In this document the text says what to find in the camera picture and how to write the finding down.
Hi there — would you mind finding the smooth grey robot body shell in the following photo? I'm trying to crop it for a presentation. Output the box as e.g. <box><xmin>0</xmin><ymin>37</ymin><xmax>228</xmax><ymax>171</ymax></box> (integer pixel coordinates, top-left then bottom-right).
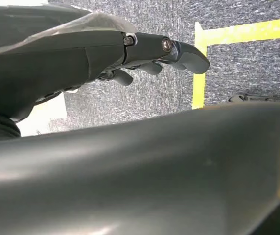
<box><xmin>0</xmin><ymin>103</ymin><xmax>280</xmax><ymax>235</ymax></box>

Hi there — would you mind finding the yellow floor tape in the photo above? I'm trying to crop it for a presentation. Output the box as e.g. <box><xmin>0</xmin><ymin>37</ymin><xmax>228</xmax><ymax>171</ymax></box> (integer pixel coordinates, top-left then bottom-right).
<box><xmin>192</xmin><ymin>16</ymin><xmax>280</xmax><ymax>110</ymax></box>

